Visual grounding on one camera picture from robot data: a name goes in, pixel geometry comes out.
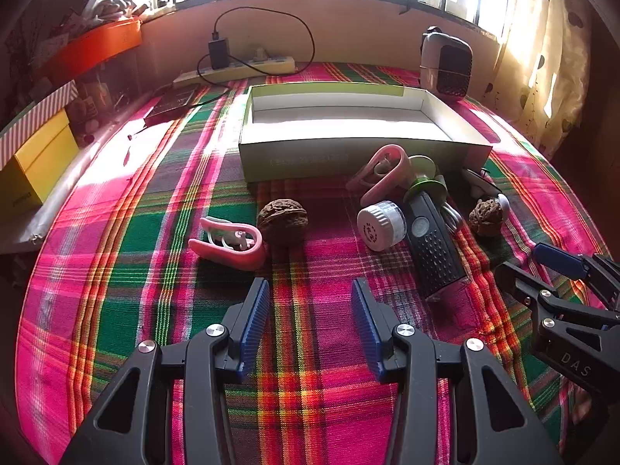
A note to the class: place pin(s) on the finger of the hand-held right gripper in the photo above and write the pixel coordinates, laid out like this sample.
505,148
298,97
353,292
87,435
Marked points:
528,290
562,264

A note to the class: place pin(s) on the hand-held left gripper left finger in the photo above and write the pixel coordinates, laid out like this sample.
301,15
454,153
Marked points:
256,319

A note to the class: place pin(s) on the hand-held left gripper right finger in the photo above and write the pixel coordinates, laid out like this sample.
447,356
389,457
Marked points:
363,324

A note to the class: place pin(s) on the pink plastic clip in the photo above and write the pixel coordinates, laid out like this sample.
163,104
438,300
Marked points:
382,185
227,256

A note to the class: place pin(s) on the black oval disc holder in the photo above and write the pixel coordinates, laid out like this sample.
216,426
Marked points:
504,203

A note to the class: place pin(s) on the light brown walnut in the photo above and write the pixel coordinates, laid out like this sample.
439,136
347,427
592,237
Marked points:
484,218

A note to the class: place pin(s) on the clear jar with white cap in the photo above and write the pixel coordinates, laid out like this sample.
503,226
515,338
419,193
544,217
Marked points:
375,227

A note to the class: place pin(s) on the black flashlight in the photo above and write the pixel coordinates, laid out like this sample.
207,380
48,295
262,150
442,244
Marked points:
431,252

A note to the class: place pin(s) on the dark brown walnut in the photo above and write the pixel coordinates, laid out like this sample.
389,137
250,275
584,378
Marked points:
282,223

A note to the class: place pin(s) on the green and white spool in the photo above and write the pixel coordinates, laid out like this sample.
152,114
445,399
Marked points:
426,185

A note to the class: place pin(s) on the white and green cardboard box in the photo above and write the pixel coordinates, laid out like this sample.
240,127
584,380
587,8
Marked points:
290,160

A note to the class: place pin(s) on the pink green plaid blanket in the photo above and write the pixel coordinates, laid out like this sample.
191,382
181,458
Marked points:
315,261

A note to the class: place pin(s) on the cream dotted curtain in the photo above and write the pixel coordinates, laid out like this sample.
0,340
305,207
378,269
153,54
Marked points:
547,58

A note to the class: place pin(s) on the small white fan heater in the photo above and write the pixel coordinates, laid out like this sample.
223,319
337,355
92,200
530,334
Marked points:
450,70

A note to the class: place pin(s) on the black phone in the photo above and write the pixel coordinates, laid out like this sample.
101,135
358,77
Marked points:
169,106

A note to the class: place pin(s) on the beige power strip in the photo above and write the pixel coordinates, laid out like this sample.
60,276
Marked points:
261,65

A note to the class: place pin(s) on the beige plug adapter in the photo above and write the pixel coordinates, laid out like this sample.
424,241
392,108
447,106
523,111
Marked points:
261,53

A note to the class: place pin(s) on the yellow box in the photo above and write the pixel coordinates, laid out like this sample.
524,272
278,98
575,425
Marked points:
38,164

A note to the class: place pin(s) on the black charger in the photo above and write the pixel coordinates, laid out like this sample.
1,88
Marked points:
218,53

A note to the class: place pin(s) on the red striped box lid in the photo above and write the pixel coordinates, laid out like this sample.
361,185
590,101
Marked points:
34,116

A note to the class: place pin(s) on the orange box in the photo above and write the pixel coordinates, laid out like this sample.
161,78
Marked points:
97,46

